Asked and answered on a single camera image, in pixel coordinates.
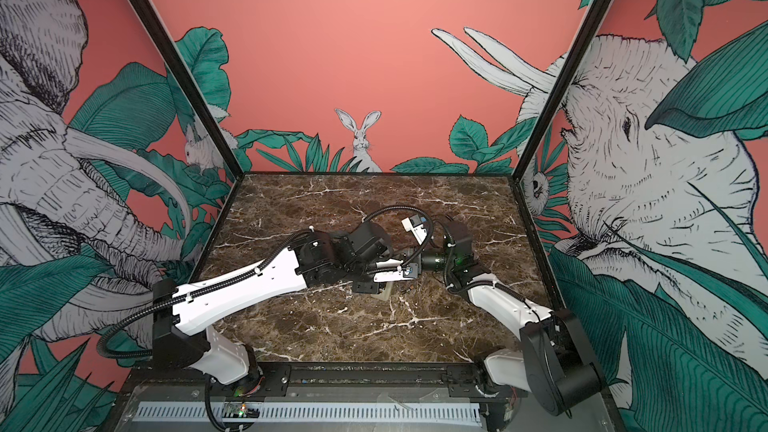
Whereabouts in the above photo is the white AC remote control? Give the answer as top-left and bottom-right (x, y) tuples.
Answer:
(374, 282), (394, 302)

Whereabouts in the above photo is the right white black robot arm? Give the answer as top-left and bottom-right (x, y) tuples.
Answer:
(421, 221), (607, 416)

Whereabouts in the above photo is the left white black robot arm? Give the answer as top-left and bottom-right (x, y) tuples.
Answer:
(97, 222), (404, 389)

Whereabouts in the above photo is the small circuit board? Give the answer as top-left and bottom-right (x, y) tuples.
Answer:
(222, 402), (261, 421)

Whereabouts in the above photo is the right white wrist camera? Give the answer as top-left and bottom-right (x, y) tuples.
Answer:
(401, 214), (428, 244)

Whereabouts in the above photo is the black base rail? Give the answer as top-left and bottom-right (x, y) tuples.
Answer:
(117, 349), (607, 409)

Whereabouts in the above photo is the white slotted cable duct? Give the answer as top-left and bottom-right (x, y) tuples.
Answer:
(132, 402), (484, 426)

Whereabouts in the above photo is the left black frame post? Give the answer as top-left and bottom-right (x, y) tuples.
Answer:
(128, 0), (245, 181)

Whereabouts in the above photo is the black frame post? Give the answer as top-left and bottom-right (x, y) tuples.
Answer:
(128, 0), (245, 181)
(512, 0), (613, 184)

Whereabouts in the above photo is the right black frame post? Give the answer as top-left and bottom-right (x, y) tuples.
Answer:
(512, 0), (613, 184)

